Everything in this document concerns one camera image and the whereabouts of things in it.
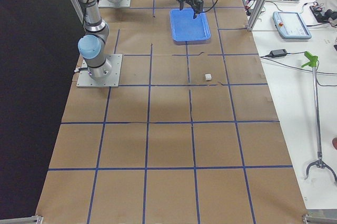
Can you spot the white block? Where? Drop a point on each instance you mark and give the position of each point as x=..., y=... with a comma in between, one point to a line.
x=208, y=77

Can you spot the blue plastic tray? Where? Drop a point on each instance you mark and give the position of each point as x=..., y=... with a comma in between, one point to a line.
x=185, y=28

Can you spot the teach pendant with screen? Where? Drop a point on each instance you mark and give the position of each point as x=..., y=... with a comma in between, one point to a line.
x=290, y=25

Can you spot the black power adapter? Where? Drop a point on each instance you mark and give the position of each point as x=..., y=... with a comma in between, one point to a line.
x=278, y=53

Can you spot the brown paper table cover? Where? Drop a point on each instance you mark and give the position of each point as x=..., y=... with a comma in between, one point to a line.
x=167, y=146

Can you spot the green handled reach grabber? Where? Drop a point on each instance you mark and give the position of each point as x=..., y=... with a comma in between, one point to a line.
x=319, y=163

